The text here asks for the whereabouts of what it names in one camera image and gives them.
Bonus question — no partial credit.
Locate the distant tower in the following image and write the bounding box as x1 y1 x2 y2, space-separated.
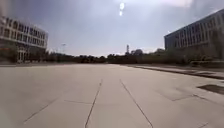
125 43 131 56

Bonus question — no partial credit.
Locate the row of dark trees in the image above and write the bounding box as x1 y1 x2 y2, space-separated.
39 48 224 66

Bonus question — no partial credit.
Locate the street lamp pole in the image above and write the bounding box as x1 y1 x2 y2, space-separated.
60 42 67 55

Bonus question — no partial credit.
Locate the pale concrete slab plaza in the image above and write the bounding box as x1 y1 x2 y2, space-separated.
0 62 224 128

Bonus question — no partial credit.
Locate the raised dark kerb strip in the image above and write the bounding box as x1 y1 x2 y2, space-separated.
130 64 224 81

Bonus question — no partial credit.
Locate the large grey building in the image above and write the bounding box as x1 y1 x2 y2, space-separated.
163 8 224 62

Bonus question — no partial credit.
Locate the white building with dark windows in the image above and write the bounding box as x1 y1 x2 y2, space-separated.
0 15 50 63

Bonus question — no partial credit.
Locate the dark ground grate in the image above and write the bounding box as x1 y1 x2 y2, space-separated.
196 83 224 96

